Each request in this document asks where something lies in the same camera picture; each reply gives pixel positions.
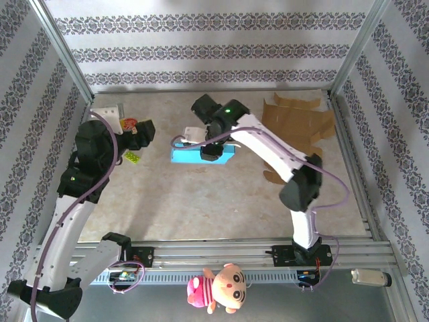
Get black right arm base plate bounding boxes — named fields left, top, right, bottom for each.
left=264, top=244, right=332, bottom=269

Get aluminium mounting rail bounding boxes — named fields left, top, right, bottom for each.
left=32, top=236, right=395, bottom=272

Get plush doll pink striped shirt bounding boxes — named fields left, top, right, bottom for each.
left=186, top=262, right=249, bottom=315

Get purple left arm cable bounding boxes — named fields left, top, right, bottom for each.
left=32, top=110, right=147, bottom=322

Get small circuit board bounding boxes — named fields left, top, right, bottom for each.
left=109, top=270, right=138, bottom=282
left=297, top=270, right=321, bottom=282

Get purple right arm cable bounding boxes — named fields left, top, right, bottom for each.
left=170, top=127, right=351, bottom=292

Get blue white paper box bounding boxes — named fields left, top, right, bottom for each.
left=170, top=142, right=237, bottom=166

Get slotted grey cable duct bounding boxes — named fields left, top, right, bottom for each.
left=90, top=270, right=322, bottom=286

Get round red gold tin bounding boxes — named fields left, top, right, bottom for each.
left=120, top=117, right=138, bottom=135

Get brown cardboard box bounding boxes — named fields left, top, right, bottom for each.
left=261, top=92, right=336, bottom=184

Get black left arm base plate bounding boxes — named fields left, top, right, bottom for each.
left=110, top=246, right=156, bottom=269

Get clear bottle black cap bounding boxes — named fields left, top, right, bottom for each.
left=351, top=268, right=393, bottom=288

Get thin aluminium cross rail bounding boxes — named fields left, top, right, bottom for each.
left=93, top=87, right=331, bottom=94

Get aluminium corner post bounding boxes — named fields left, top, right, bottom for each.
left=28, top=0, right=95, bottom=105
left=328, top=0, right=391, bottom=98

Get grey metal sheet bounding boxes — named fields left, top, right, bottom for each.
left=19, top=270, right=416, bottom=322

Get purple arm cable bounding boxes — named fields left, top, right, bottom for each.
left=32, top=110, right=147, bottom=322
left=170, top=127, right=351, bottom=292

